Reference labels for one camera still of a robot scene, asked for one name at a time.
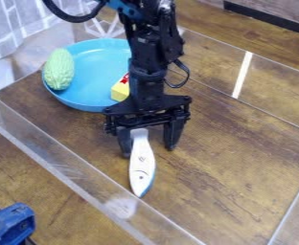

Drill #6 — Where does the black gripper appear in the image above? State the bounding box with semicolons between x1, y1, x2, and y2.
104;68;192;158

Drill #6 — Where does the blue round tray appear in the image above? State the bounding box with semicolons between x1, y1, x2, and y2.
44;38;130;113

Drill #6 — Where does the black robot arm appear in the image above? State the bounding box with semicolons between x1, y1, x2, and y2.
104;0;192;156

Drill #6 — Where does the yellow butter block toy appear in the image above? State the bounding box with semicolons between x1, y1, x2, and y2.
110;74;129;101

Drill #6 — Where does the clear acrylic barrier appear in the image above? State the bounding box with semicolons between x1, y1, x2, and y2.
0;12;299;245

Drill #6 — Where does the blue clamp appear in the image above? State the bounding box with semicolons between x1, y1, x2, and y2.
0;203;36;245

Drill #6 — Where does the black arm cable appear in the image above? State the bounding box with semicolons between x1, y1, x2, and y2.
41;0;108;24

